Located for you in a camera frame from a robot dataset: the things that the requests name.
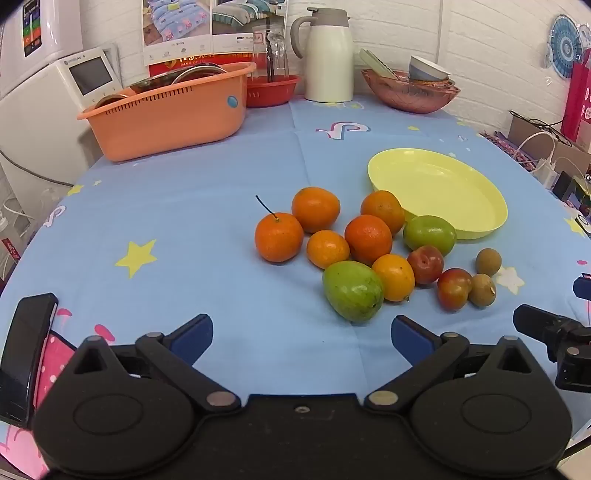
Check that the yellow plastic plate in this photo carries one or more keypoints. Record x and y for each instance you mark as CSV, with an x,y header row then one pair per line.
x,y
438,184

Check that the small steel bowl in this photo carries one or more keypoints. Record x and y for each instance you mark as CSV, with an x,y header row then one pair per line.
x,y
110,99

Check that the wall calendar poster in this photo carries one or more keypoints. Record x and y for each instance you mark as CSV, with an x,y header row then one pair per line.
x,y
184,27

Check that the blue printed tablecloth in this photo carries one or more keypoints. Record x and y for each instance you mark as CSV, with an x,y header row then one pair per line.
x,y
207,184

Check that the patterned bowl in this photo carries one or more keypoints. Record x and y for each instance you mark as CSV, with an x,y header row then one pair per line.
x,y
441,85

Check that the white appliance with screen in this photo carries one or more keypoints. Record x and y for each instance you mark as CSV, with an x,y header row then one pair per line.
x,y
41,120

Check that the pink glass bowl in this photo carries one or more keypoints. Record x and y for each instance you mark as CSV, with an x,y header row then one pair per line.
x,y
406,97

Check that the blue and white bowl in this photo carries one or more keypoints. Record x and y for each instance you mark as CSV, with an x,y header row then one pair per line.
x,y
427,69

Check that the red plastic basket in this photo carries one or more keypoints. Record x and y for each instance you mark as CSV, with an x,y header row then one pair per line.
x,y
272,92

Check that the white thermos jug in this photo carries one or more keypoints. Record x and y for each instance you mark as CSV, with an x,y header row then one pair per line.
x,y
328,60

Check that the cardboard box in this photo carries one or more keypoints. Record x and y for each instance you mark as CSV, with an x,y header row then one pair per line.
x,y
531,147

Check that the white water purifier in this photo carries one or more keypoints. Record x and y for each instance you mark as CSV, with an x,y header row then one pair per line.
x,y
51,27

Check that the steel plate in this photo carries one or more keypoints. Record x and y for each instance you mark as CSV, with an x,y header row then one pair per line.
x,y
201,73

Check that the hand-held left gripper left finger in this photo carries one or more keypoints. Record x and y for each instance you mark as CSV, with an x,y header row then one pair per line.
x,y
194,336

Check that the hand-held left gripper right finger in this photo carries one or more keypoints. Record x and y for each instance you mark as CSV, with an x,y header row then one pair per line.
x,y
410,337

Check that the small yellowish orange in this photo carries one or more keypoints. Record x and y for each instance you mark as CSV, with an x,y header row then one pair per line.
x,y
393,278

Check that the green mango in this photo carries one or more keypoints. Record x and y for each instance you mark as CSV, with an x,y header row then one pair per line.
x,y
353,290

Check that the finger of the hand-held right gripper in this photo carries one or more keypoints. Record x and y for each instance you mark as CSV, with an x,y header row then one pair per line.
x,y
531,321
582,287

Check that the brown longan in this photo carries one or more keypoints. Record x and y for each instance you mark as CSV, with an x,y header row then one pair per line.
x,y
482,290
488,261

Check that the purple patterned cloth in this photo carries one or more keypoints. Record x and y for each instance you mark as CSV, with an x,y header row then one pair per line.
x,y
501,141

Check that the white charger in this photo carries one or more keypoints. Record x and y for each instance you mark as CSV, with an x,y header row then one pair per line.
x,y
547,174

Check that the steel basin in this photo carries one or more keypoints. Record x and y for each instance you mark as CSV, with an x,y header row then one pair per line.
x,y
152,84

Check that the black device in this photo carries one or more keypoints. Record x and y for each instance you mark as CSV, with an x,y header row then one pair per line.
x,y
570,189

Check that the round green fruit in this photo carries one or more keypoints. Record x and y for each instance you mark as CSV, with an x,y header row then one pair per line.
x,y
429,234

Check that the red and green plum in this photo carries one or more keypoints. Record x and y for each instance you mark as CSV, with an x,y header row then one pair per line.
x,y
454,289

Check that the orange with stem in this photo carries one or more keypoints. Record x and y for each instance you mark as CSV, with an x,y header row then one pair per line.
x,y
279,237

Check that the dark red plum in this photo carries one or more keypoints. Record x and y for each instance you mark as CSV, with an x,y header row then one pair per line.
x,y
425,264

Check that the red gift bag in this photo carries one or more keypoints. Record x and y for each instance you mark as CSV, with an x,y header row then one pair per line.
x,y
579,101

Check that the black phone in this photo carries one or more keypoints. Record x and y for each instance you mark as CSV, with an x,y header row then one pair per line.
x,y
25,360

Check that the orange plastic basket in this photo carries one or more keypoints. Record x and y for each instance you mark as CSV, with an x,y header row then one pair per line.
x,y
161,120

